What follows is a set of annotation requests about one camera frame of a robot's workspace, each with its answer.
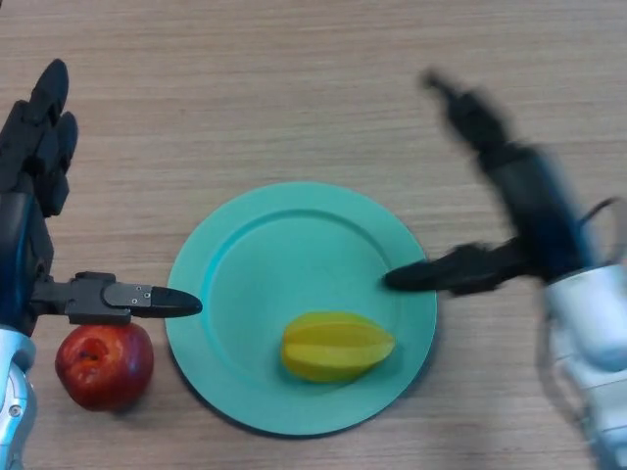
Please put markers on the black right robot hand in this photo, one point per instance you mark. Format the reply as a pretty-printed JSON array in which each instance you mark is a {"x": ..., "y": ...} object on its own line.
[{"x": 544, "y": 210}]

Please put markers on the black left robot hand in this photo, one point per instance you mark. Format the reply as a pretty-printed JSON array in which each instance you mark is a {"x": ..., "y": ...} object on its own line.
[{"x": 19, "y": 245}]

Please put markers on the yellow starfruit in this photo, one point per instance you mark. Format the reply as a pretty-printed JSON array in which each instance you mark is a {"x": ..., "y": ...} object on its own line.
[{"x": 338, "y": 347}]

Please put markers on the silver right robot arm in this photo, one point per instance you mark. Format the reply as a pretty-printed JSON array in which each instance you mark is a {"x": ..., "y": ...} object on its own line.
[{"x": 597, "y": 333}]

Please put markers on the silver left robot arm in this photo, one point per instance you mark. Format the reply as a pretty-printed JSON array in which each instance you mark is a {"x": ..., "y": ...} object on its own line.
[{"x": 12, "y": 382}]

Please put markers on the green round plate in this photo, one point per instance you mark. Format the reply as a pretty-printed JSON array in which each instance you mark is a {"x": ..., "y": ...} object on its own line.
[{"x": 294, "y": 264}]

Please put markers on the red apple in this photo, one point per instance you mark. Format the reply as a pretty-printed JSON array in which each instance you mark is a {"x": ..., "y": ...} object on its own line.
[{"x": 105, "y": 369}]

